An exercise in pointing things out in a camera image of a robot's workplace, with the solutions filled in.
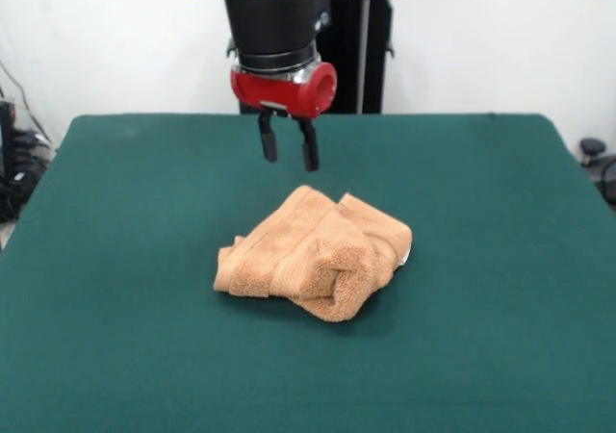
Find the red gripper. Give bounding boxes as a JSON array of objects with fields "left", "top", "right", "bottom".
[{"left": 229, "top": 61, "right": 338, "bottom": 173}]

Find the tan terry cloth towel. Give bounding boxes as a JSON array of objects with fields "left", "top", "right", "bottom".
[{"left": 213, "top": 185, "right": 414, "bottom": 323}]

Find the dark green table cloth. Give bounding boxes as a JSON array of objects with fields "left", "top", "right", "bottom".
[{"left": 0, "top": 113, "right": 616, "bottom": 433}]

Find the grey wheeled floor base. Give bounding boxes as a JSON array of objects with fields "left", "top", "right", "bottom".
[{"left": 578, "top": 137, "right": 616, "bottom": 208}]

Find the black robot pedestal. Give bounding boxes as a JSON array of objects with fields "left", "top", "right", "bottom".
[{"left": 225, "top": 0, "right": 416, "bottom": 115}]

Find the grey wall cable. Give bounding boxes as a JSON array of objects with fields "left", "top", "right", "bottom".
[{"left": 0, "top": 60, "right": 45, "bottom": 136}]

